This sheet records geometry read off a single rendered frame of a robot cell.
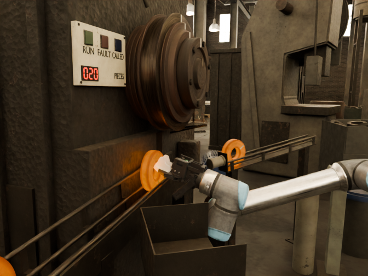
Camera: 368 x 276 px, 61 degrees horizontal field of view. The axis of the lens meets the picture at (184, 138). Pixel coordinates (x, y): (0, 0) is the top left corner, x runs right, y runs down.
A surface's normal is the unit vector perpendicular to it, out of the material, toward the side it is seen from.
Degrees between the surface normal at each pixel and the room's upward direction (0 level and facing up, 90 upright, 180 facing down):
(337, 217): 90
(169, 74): 94
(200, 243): 5
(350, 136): 90
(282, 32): 90
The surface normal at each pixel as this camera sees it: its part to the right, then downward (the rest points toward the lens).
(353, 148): -0.10, 0.15
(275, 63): -0.57, 0.12
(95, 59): 0.94, 0.07
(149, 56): -0.34, -0.07
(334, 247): -0.36, 0.14
